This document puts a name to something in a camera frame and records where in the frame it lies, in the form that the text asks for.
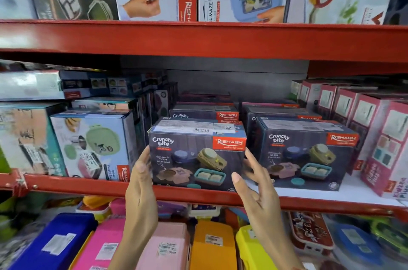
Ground orange plastic lunch box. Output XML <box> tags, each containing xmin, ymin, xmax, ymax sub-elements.
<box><xmin>189</xmin><ymin>220</ymin><xmax>238</xmax><ymax>270</ymax></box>

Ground person's right forearm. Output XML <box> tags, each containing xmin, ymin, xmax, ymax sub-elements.
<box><xmin>256</xmin><ymin>233</ymin><xmax>307</xmax><ymax>270</ymax></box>

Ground hot pink plastic lunch box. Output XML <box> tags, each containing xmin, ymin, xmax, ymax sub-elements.
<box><xmin>68</xmin><ymin>217</ymin><xmax>127</xmax><ymax>270</ymax></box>

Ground clear container green lid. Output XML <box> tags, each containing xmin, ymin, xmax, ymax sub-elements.
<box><xmin>369</xmin><ymin>215</ymin><xmax>408</xmax><ymax>255</ymax></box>

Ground white plastic box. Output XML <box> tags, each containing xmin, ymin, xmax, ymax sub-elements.
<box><xmin>188</xmin><ymin>204</ymin><xmax>221</xmax><ymax>219</ymax></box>

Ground row of pink cartons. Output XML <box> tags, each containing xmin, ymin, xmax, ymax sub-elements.
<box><xmin>289</xmin><ymin>78</ymin><xmax>408</xmax><ymax>201</ymax></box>

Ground light pink plastic lunch box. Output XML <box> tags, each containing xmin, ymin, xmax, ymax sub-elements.
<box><xmin>135</xmin><ymin>221</ymin><xmax>192</xmax><ymax>270</ymax></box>

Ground red printed pencil box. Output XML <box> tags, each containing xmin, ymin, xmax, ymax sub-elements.
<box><xmin>288</xmin><ymin>211</ymin><xmax>335</xmax><ymax>256</ymax></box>

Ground person's right hand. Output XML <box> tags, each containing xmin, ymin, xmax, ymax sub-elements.
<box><xmin>231</xmin><ymin>147</ymin><xmax>289</xmax><ymax>249</ymax></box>

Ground person's left forearm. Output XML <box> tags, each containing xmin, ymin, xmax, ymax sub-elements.
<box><xmin>108</xmin><ymin>230</ymin><xmax>159</xmax><ymax>270</ymax></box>

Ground stack of dark navy cartons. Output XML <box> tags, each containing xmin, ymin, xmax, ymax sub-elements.
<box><xmin>59</xmin><ymin>70</ymin><xmax>179</xmax><ymax>127</ymax></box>

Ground light blue carton green lunchbox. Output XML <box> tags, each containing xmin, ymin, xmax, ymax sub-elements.
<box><xmin>50</xmin><ymin>110</ymin><xmax>138</xmax><ymax>182</ymax></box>

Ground dark blue lunch box carton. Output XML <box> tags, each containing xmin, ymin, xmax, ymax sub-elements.
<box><xmin>245</xmin><ymin>106</ymin><xmax>323</xmax><ymax>124</ymax></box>
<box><xmin>148</xmin><ymin>116</ymin><xmax>248</xmax><ymax>192</ymax></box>
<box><xmin>169</xmin><ymin>104</ymin><xmax>240</xmax><ymax>123</ymax></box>
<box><xmin>254</xmin><ymin>116</ymin><xmax>361</xmax><ymax>192</ymax></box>

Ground purple plastic box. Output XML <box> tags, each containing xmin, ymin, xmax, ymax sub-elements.
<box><xmin>156</xmin><ymin>201</ymin><xmax>189</xmax><ymax>220</ymax></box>

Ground yellow plastic lunch box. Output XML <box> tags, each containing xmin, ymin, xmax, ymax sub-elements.
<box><xmin>235</xmin><ymin>225</ymin><xmax>278</xmax><ymax>270</ymax></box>

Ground blue plastic lunch box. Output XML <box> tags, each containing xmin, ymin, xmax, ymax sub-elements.
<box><xmin>9</xmin><ymin>212</ymin><xmax>98</xmax><ymax>270</ymax></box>

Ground teal flat carton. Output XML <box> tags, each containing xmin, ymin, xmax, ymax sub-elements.
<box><xmin>71</xmin><ymin>97</ymin><xmax>139</xmax><ymax>113</ymax></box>

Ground clear container blue lid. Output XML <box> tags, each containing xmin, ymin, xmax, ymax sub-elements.
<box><xmin>331</xmin><ymin>221</ymin><xmax>384</xmax><ymax>268</ymax></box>

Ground silver white carton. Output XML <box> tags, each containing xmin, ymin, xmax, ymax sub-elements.
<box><xmin>0</xmin><ymin>70</ymin><xmax>65</xmax><ymax>102</ymax></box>

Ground red metal shelf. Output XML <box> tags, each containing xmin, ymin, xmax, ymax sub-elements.
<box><xmin>0</xmin><ymin>19</ymin><xmax>408</xmax><ymax>64</ymax></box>
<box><xmin>0</xmin><ymin>169</ymin><xmax>408</xmax><ymax>220</ymax></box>

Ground yellow white small box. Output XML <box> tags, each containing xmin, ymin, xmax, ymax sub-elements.
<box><xmin>76</xmin><ymin>196</ymin><xmax>113</xmax><ymax>223</ymax></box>

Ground person's left hand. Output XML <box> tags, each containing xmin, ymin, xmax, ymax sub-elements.
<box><xmin>125</xmin><ymin>146</ymin><xmax>159</xmax><ymax>236</ymax></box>

